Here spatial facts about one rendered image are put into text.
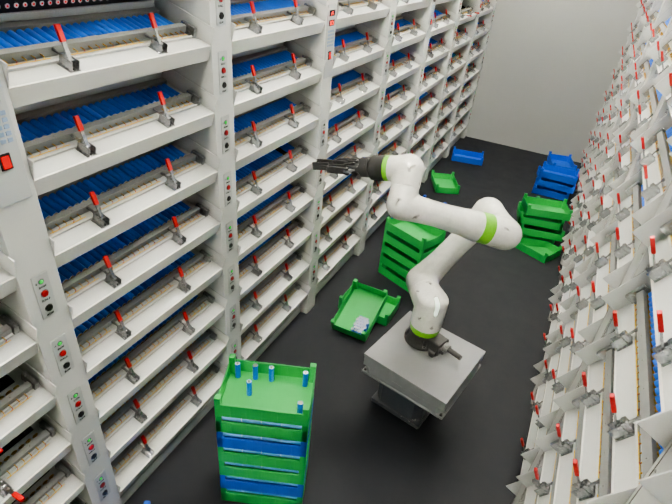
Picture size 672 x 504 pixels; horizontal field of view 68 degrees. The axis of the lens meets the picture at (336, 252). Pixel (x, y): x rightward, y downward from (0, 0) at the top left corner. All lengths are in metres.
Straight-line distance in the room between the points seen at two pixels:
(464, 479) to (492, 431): 0.30
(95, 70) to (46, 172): 0.25
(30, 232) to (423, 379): 1.42
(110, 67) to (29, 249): 0.45
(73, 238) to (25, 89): 0.37
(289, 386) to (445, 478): 0.80
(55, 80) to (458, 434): 1.98
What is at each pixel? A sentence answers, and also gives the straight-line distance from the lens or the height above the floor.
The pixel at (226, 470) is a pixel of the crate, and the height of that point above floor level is 0.19.
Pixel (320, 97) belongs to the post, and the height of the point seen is 1.20.
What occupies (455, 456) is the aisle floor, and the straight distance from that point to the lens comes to 2.30.
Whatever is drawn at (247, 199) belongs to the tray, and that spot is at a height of 0.93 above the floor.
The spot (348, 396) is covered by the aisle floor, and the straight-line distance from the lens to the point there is 2.40.
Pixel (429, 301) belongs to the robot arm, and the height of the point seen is 0.62.
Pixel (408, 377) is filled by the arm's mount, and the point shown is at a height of 0.38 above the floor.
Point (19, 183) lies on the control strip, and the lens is 1.22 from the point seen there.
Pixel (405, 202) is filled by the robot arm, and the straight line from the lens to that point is 1.70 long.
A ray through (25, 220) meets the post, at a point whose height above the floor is 1.23.
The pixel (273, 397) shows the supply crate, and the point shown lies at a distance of 1.74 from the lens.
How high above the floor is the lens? 1.81
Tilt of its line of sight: 33 degrees down
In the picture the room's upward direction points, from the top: 6 degrees clockwise
